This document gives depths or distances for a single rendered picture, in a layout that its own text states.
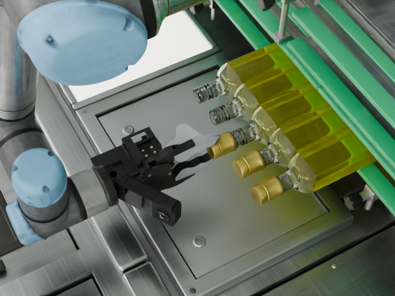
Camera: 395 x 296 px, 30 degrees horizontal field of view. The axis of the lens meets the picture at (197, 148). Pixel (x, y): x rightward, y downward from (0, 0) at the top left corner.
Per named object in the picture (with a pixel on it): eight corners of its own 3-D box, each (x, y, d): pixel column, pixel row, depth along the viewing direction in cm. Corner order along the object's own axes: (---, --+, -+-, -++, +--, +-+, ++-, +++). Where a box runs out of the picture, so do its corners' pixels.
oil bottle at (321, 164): (380, 129, 132) (279, 177, 125) (386, 108, 127) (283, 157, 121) (399, 151, 129) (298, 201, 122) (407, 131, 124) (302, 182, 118)
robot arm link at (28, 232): (19, 237, 111) (26, 256, 118) (86, 207, 114) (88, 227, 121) (-1, 194, 113) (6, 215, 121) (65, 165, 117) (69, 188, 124)
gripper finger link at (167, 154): (190, 133, 120) (143, 159, 119) (194, 140, 120) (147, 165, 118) (194, 148, 124) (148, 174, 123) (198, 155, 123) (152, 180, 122)
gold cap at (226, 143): (226, 140, 129) (204, 149, 128) (226, 127, 126) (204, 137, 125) (236, 154, 127) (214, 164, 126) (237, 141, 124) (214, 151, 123)
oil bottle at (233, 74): (306, 47, 144) (211, 87, 137) (310, 26, 139) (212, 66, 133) (323, 65, 141) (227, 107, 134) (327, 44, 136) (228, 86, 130)
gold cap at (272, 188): (286, 197, 120) (263, 208, 119) (275, 191, 123) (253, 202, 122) (281, 178, 119) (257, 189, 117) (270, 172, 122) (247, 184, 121)
